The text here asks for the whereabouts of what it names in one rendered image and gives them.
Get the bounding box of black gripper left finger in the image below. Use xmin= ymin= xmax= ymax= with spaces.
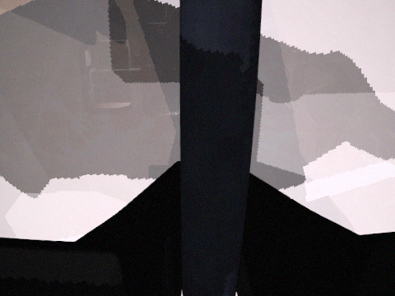
xmin=0 ymin=161 xmax=182 ymax=296

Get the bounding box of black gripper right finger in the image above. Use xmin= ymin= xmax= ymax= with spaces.
xmin=236 ymin=173 xmax=395 ymax=296

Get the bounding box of dark grey cylinder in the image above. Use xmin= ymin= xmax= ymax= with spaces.
xmin=179 ymin=0 xmax=263 ymax=296

